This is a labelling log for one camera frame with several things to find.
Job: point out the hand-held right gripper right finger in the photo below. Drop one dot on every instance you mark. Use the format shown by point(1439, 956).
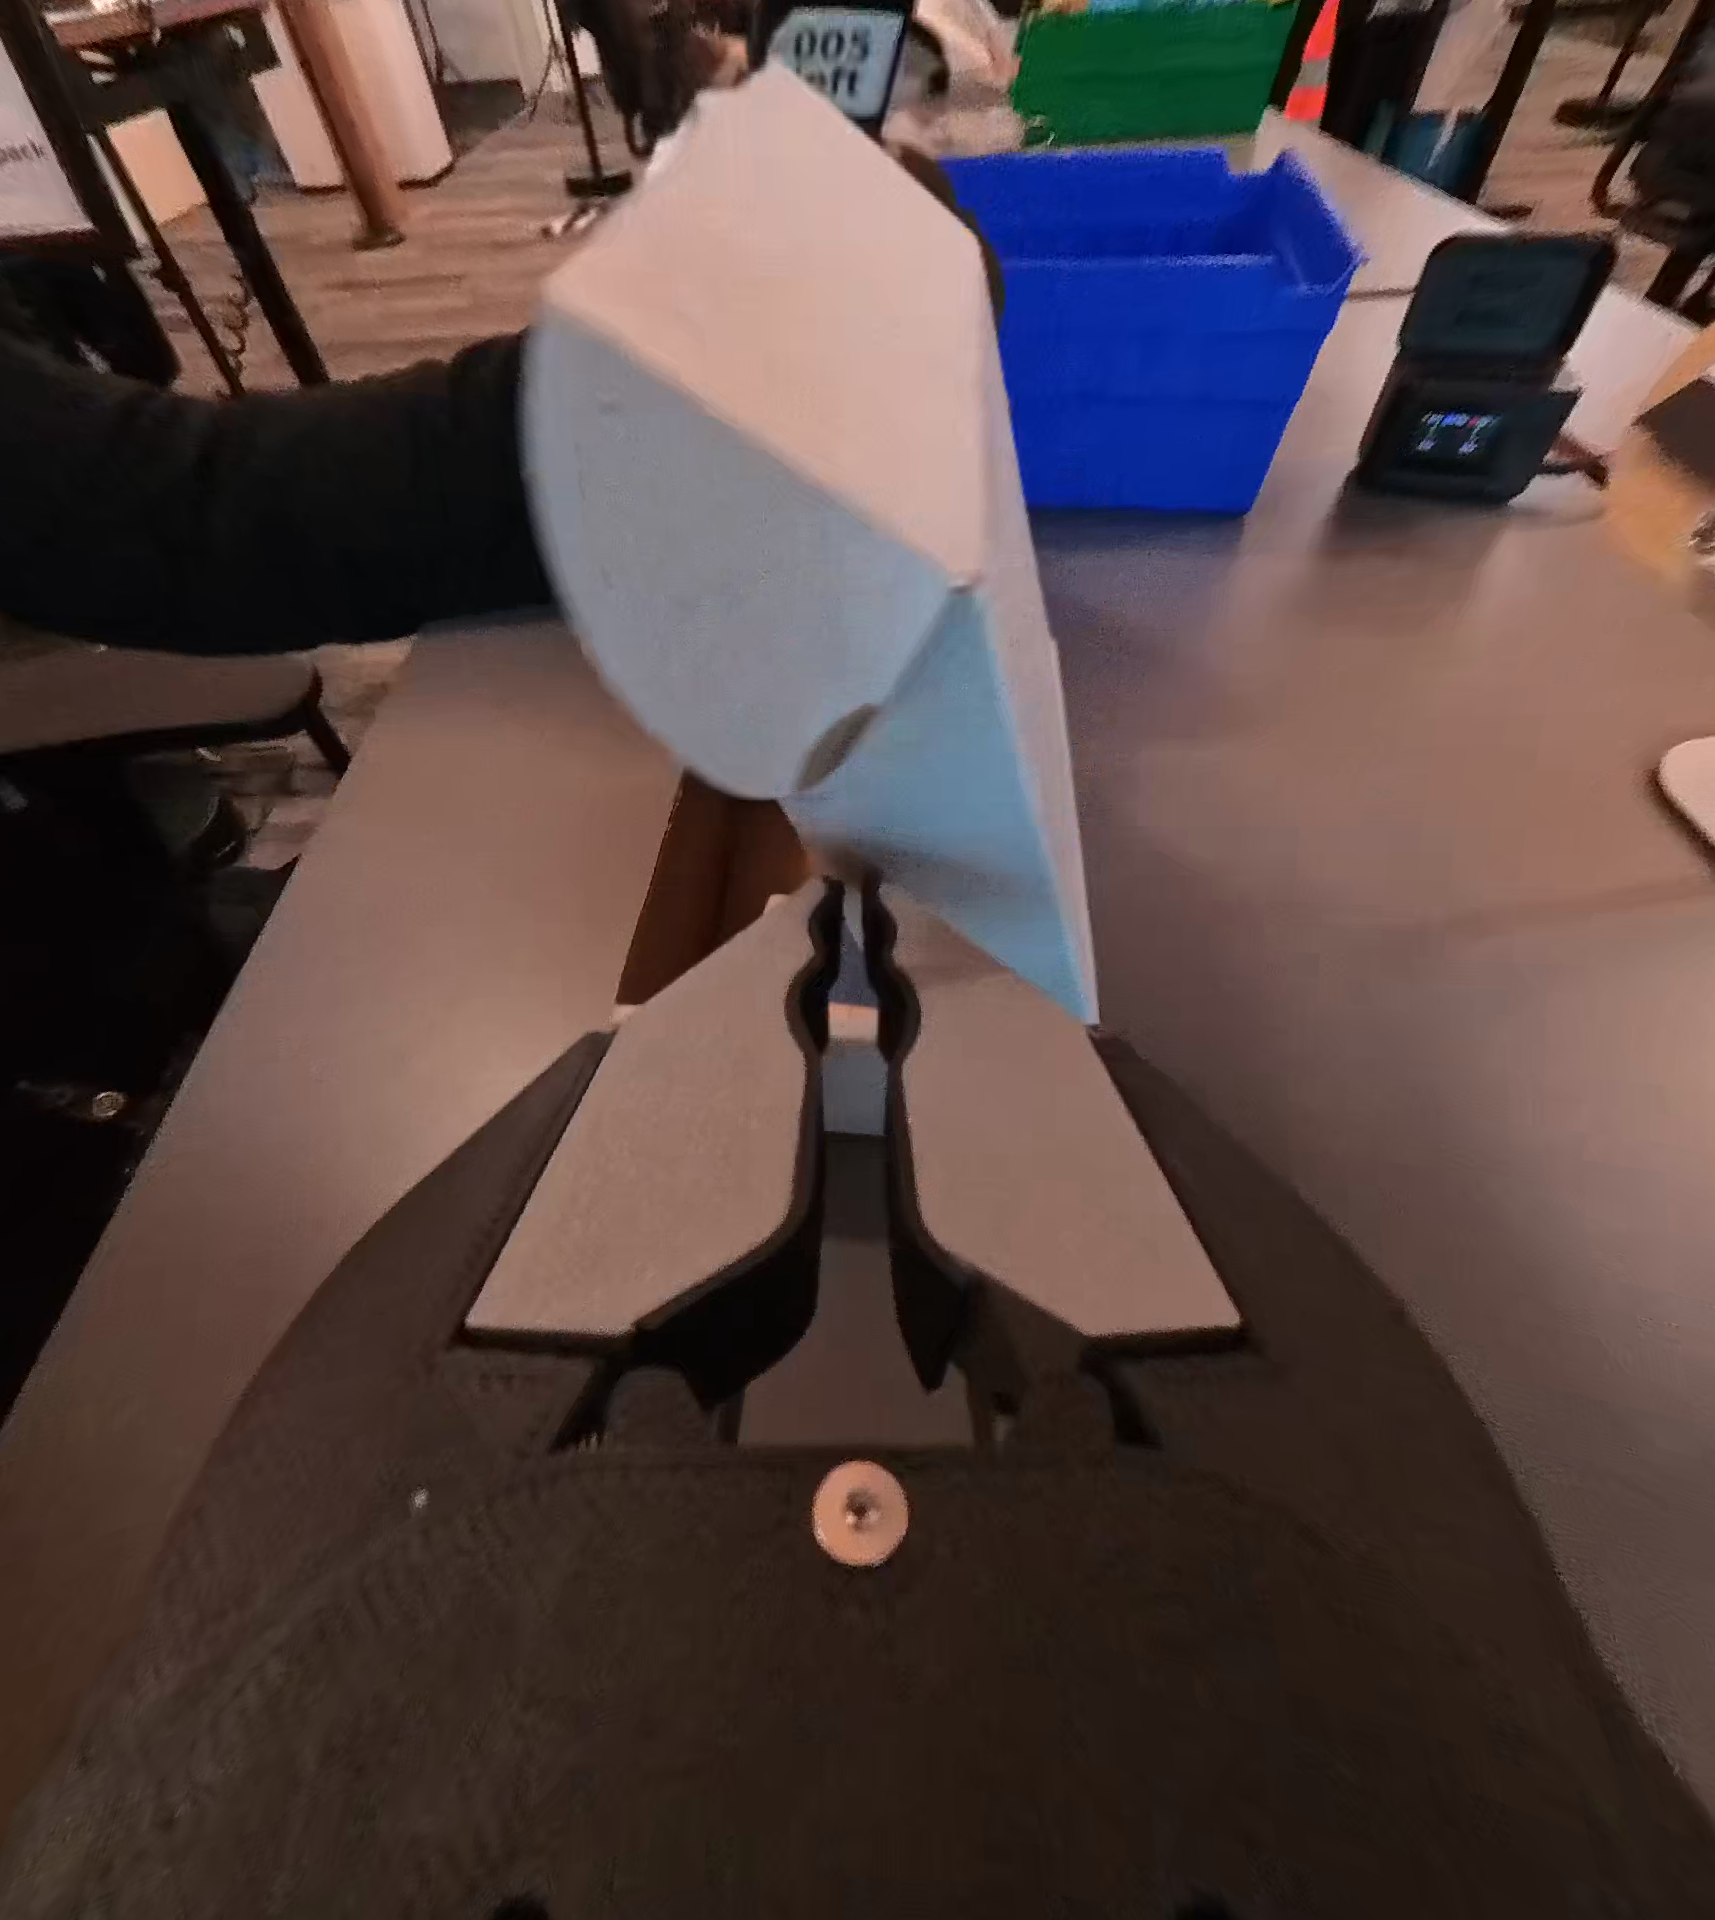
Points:
point(1054, 1187)

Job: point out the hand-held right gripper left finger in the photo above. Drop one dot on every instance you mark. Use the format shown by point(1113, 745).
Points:
point(648, 1187)

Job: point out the white cardboard mailer box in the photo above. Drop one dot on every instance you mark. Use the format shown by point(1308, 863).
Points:
point(797, 376)

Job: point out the blue plastic bin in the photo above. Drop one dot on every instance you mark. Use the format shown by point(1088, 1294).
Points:
point(1157, 390)

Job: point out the person's left forearm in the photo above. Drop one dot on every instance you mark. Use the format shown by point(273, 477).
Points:
point(198, 495)

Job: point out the green plastic bin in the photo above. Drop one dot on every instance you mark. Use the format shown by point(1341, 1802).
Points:
point(1142, 75)

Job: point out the orange traffic cone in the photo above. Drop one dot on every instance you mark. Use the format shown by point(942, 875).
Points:
point(1315, 75)

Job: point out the black charging case with screen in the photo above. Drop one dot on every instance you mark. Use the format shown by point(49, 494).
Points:
point(1472, 434)

